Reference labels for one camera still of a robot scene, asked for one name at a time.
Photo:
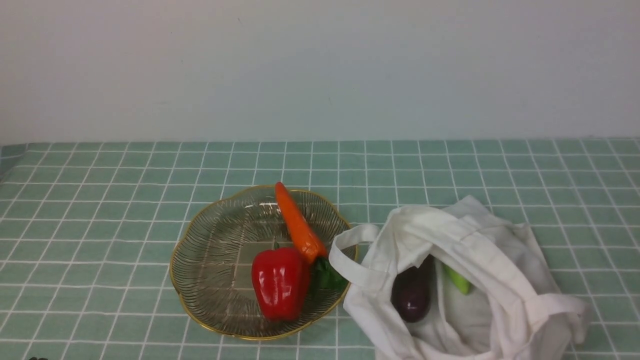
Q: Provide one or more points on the green chili pepper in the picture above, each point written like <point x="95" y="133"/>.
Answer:
<point x="462" y="284"/>

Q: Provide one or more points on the red bell pepper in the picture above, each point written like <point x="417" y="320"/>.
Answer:
<point x="281" y="279"/>

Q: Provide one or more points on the orange carrot with greens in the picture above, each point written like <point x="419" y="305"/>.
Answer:
<point x="299" y="225"/>

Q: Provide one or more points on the white cloth tote bag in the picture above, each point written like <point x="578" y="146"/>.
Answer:
<point x="514" y="311"/>

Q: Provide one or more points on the green checkered tablecloth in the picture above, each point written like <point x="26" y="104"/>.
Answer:
<point x="87" y="230"/>

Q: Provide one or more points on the gold-rimmed glass bowl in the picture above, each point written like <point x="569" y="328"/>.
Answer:
<point x="210" y="268"/>

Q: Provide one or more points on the purple eggplant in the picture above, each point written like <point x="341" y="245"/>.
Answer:
<point x="411" y="291"/>

